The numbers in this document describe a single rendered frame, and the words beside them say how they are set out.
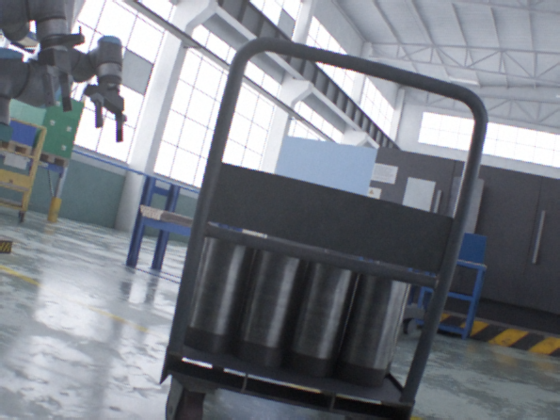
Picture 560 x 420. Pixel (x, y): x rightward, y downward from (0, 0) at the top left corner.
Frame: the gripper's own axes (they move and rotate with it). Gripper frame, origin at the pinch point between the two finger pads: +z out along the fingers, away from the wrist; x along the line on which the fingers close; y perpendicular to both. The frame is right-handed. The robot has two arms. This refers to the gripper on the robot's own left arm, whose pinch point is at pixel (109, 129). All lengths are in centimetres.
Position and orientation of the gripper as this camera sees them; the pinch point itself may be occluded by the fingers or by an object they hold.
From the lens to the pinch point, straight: 188.5
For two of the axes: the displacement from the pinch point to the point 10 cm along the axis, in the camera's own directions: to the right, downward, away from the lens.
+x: 2.5, 2.4, 9.4
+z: 1.3, 9.5, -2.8
